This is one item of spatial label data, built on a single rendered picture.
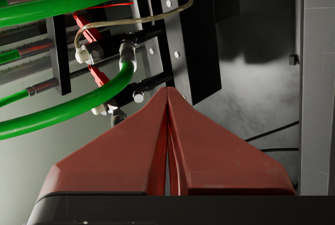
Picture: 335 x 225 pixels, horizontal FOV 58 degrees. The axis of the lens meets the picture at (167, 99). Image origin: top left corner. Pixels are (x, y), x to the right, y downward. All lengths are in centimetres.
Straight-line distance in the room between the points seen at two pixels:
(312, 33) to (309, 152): 16
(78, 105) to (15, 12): 8
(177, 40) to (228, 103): 24
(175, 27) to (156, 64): 9
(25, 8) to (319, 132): 36
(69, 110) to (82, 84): 50
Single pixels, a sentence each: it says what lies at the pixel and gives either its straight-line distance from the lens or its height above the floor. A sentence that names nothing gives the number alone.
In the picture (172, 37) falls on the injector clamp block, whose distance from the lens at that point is 49.
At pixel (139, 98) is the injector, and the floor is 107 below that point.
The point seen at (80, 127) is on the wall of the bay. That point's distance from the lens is 78.
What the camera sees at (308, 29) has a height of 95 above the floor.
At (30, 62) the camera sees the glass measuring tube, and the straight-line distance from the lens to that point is 69.
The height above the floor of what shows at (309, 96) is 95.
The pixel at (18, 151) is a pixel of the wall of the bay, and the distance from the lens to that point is 74.
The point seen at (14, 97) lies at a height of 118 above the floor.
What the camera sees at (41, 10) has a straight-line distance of 24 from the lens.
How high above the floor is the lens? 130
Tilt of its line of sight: 35 degrees down
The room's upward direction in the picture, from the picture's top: 118 degrees counter-clockwise
